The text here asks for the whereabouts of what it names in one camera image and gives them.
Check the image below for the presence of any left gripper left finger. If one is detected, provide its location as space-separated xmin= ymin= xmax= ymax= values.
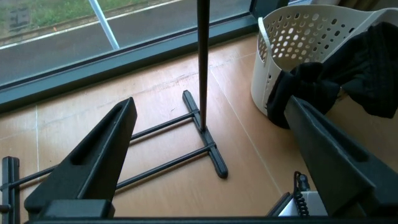
xmin=24 ymin=96 xmax=138 ymax=218

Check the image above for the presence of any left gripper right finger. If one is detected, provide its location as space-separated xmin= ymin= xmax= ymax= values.
xmin=284 ymin=95 xmax=398 ymax=217

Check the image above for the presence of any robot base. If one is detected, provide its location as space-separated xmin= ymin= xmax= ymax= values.
xmin=267 ymin=190 xmax=329 ymax=218

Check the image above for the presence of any white laundry basket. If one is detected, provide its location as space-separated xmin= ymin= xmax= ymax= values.
xmin=250 ymin=4 xmax=398 ymax=116

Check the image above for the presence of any black clothes rack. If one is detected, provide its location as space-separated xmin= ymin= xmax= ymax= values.
xmin=0 ymin=0 xmax=229 ymax=224

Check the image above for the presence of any black garment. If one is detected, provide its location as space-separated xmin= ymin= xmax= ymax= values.
xmin=266 ymin=21 xmax=398 ymax=130

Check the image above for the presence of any window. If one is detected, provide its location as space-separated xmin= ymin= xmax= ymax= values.
xmin=0 ymin=0 xmax=290 ymax=114

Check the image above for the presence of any beige curtain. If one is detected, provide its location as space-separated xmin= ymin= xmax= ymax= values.
xmin=338 ymin=0 xmax=385 ymax=11

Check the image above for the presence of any black cable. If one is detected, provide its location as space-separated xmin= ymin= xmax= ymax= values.
xmin=293 ymin=170 xmax=311 ymax=218

